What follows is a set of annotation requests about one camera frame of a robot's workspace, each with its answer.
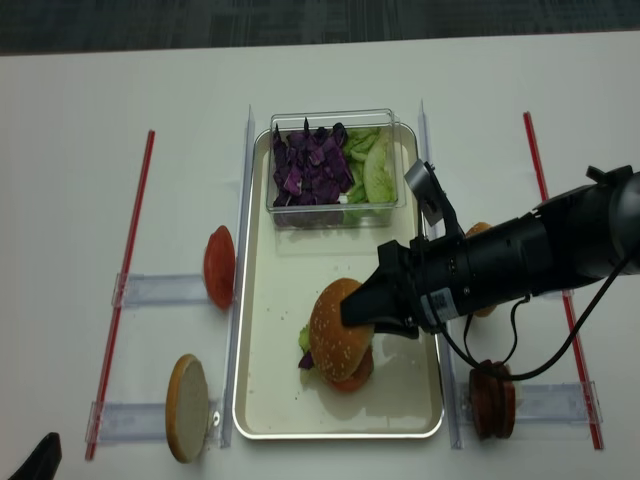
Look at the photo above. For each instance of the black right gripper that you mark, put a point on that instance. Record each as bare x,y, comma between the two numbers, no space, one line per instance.
419,287

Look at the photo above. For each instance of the clear right guide rail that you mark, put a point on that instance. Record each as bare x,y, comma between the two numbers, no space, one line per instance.
447,368

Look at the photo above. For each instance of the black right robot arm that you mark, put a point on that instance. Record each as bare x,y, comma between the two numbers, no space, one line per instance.
567,242

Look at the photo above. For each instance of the clear bread pusher track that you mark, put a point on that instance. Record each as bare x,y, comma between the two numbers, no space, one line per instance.
117,422

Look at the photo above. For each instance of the bun bottom upright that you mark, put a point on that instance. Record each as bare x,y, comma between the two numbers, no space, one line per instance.
186,409

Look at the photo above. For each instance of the clear tomato pusher track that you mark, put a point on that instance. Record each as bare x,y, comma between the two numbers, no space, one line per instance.
138,290

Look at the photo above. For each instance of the clear left guide rail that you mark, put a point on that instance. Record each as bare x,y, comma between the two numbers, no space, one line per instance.
227,423

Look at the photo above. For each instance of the red rail strip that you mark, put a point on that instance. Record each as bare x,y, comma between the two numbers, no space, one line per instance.
567,299
95,415

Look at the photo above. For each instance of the black left gripper tip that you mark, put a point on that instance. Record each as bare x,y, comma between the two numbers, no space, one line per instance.
43,462

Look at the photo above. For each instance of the white meat pusher block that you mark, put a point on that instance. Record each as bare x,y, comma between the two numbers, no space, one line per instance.
519,396

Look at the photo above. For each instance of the clear guide rail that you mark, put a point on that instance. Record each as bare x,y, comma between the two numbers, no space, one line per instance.
227,423
447,368

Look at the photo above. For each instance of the clear meat pusher track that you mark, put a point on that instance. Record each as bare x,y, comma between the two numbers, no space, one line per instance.
548,412

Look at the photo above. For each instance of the left red rail strip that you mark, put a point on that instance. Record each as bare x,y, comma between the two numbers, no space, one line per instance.
95,415

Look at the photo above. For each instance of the sesame bun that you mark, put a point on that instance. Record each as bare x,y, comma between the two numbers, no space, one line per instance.
474,230
337,350

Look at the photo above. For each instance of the purple cabbage strip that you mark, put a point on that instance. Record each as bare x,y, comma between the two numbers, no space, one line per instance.
306,362

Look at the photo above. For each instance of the purple cabbage pieces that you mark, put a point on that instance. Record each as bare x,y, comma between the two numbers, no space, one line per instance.
310,166

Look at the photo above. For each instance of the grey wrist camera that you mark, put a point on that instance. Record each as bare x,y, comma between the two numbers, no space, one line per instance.
425,187

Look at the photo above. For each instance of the lettuce leaf on stack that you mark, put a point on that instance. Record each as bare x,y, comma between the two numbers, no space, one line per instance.
303,339

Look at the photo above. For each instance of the right red rail strip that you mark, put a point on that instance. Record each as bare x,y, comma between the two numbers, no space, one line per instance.
567,299

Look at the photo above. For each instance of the clear plastic container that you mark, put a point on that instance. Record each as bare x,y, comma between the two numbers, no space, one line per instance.
343,214

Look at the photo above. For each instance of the tomato slices upright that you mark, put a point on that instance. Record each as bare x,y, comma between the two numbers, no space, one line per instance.
219,268

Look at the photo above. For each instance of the sliced meat patties stack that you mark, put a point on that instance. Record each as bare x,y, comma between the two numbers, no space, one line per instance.
493,405

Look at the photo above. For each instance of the green lettuce leaves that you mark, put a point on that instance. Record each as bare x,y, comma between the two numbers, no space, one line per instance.
366,152

